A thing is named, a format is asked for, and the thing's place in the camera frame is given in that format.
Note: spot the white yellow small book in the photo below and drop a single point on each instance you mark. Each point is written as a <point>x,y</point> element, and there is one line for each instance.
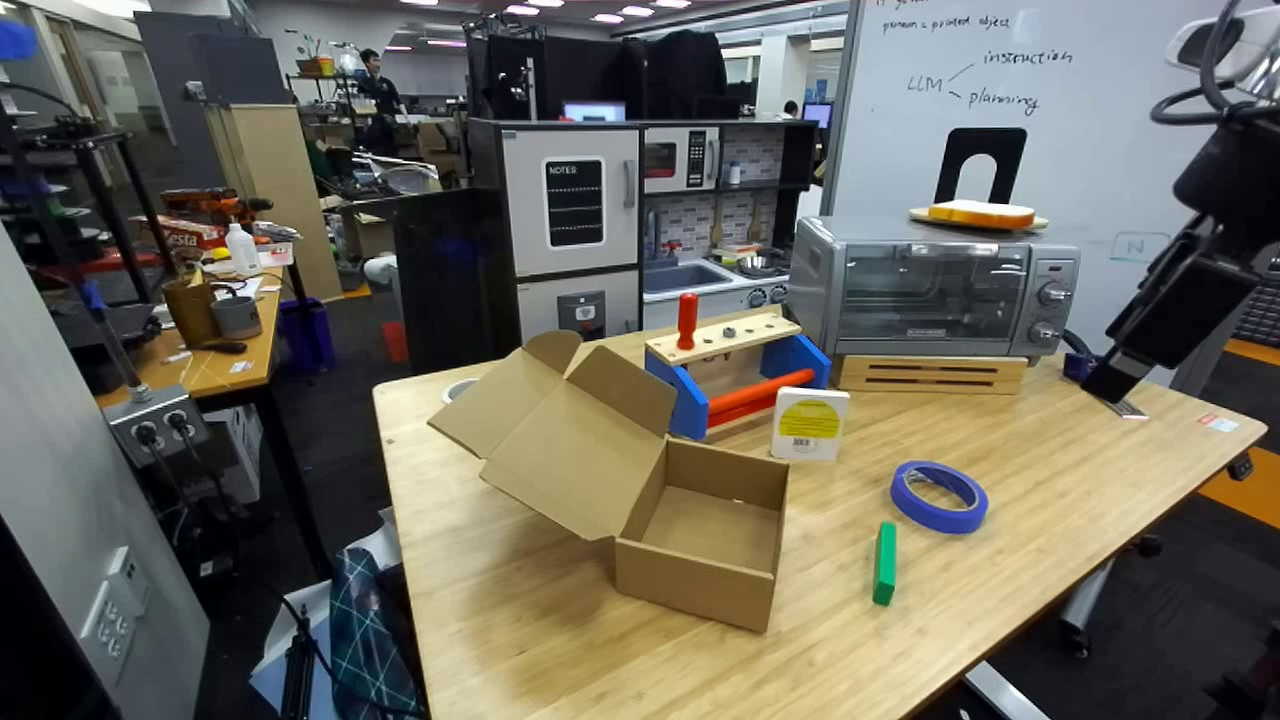
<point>808,424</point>

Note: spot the blue masking tape roll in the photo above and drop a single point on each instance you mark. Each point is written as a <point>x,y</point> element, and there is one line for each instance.
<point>938,498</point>

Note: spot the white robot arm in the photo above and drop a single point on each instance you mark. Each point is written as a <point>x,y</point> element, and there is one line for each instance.
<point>1229,189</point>

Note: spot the open cardboard box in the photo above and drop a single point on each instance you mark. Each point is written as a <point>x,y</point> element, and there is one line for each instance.
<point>580,439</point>

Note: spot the green block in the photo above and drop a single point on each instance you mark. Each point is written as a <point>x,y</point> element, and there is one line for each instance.
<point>885,567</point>

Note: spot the blue orange wooden toy bench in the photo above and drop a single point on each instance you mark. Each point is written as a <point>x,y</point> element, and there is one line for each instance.
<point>733,366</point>

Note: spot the toy kitchen playset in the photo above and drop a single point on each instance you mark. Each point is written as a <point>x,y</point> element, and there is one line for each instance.
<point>602,227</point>

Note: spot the wooden slatted crate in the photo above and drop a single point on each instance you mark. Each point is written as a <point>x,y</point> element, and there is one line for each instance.
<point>934,372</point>

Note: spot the silver toaster oven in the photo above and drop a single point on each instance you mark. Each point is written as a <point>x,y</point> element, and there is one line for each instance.
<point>904,288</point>

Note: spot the orange item on oven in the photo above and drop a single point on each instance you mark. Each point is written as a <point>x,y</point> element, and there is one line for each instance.
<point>979,215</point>

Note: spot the wooden side desk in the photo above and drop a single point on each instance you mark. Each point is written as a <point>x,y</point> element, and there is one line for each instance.
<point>212,372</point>

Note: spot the red white warning sticker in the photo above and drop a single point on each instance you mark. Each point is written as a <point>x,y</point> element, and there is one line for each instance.
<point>1226,424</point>

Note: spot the blue handled scraper tool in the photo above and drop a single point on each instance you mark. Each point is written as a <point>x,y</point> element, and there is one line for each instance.
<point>1108,383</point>

